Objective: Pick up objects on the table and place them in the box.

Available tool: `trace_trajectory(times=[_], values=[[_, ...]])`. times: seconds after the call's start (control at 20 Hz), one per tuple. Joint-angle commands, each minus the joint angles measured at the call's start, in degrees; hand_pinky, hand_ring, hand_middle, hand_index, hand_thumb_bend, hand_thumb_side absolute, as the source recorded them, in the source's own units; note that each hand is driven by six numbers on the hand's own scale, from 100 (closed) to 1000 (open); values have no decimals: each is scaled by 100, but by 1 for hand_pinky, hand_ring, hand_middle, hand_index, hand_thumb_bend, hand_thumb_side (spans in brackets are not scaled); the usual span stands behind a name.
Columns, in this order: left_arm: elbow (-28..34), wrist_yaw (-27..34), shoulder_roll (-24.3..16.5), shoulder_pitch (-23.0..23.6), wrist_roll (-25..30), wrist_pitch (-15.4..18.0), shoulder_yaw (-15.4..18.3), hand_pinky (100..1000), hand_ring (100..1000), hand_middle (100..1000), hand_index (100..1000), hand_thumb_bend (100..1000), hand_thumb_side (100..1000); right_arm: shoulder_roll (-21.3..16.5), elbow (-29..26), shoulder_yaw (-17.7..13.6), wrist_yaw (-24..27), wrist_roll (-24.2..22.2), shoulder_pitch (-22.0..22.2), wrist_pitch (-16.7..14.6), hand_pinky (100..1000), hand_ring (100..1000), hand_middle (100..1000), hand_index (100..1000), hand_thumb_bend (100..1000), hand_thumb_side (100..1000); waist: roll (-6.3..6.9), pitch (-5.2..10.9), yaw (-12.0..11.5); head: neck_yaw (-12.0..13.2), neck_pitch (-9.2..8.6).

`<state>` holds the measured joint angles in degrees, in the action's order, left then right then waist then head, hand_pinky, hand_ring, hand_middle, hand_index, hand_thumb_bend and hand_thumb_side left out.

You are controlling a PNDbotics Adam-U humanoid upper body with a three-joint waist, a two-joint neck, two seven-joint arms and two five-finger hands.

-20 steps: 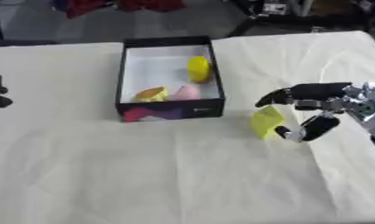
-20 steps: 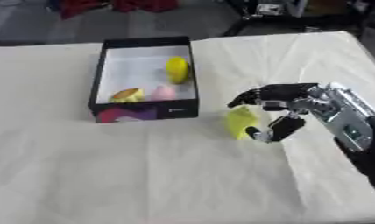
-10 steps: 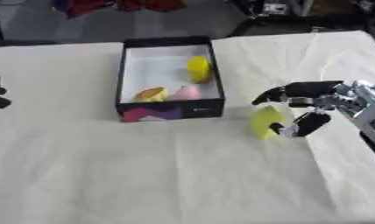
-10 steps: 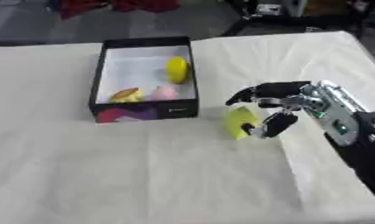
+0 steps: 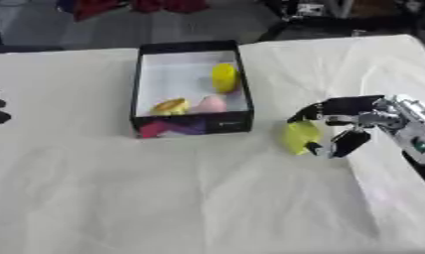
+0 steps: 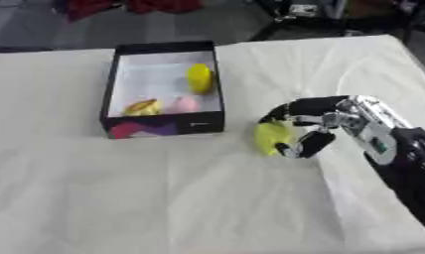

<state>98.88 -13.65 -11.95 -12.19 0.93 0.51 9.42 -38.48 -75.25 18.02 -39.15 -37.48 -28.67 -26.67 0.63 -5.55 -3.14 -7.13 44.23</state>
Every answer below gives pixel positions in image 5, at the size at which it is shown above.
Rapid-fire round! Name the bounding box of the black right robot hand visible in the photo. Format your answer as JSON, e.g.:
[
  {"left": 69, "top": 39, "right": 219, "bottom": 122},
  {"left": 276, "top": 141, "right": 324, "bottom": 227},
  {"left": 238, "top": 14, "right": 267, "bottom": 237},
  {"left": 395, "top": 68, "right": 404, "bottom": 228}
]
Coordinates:
[{"left": 285, "top": 94, "right": 400, "bottom": 159}]

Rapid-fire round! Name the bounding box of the black equipment frame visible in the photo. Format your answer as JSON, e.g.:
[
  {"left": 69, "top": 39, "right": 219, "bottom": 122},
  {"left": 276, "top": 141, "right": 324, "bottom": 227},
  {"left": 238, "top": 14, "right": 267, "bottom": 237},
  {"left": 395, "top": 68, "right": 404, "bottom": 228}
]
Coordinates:
[{"left": 255, "top": 0, "right": 425, "bottom": 43}]

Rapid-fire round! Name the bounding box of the pink toy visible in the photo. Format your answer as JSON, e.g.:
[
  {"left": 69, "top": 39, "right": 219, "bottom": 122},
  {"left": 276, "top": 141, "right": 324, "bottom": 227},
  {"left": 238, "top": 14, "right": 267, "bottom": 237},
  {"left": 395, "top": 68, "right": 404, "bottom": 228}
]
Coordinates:
[{"left": 188, "top": 94, "right": 230, "bottom": 114}]

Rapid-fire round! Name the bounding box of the yellow ring-shaped toy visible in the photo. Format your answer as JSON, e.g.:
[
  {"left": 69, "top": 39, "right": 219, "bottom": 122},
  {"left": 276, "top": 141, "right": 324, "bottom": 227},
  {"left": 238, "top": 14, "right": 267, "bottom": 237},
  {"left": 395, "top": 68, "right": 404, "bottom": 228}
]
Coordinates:
[{"left": 150, "top": 97, "right": 192, "bottom": 116}]

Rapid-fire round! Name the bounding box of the yellow round toy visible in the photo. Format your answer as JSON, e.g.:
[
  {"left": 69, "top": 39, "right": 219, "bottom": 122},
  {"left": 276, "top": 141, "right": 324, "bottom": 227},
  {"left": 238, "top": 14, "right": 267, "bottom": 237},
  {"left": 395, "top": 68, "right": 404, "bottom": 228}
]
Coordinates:
[{"left": 211, "top": 63, "right": 240, "bottom": 94}]

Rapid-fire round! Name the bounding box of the red cloth object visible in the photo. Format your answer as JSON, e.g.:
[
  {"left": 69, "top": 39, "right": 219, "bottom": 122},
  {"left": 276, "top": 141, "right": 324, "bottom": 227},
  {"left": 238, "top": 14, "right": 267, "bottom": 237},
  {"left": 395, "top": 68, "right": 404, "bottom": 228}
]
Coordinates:
[{"left": 54, "top": 0, "right": 212, "bottom": 22}]

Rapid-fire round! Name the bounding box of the black box with white inside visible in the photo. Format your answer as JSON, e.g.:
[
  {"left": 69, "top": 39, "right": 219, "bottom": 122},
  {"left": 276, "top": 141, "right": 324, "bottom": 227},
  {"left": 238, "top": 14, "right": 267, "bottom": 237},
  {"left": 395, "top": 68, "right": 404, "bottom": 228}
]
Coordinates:
[{"left": 129, "top": 40, "right": 256, "bottom": 139}]

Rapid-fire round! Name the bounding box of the yellow-green toy fruit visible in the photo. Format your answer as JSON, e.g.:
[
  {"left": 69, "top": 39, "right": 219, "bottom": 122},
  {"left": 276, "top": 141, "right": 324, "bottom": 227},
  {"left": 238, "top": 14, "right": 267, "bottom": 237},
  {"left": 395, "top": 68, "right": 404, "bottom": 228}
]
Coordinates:
[{"left": 280, "top": 120, "right": 326, "bottom": 156}]

